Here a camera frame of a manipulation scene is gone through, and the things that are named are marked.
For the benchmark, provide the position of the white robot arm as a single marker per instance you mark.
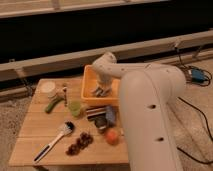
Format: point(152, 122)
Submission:
point(144, 91)

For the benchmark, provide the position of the orange plastic tray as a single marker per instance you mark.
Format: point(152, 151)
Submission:
point(89, 83)

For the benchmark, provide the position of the blue grey sponge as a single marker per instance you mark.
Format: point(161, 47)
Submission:
point(110, 115)

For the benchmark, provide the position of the dark round can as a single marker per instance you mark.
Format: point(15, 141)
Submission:
point(101, 124)

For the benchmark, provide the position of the small brown white bottle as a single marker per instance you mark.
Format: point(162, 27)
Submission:
point(65, 95)

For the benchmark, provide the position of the orange peach fruit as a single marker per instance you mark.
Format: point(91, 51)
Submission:
point(112, 136)

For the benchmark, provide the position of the white dish brush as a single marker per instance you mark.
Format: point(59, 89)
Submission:
point(66, 129)

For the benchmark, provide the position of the bunch of dark grapes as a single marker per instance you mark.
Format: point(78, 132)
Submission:
point(81, 143)

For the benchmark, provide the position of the green cucumber toy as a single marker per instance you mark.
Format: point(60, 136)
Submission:
point(52, 104)

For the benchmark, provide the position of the wooden table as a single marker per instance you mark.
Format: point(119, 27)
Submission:
point(39, 129)

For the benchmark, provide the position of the blue power adapter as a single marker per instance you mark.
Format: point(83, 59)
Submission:
point(197, 76)

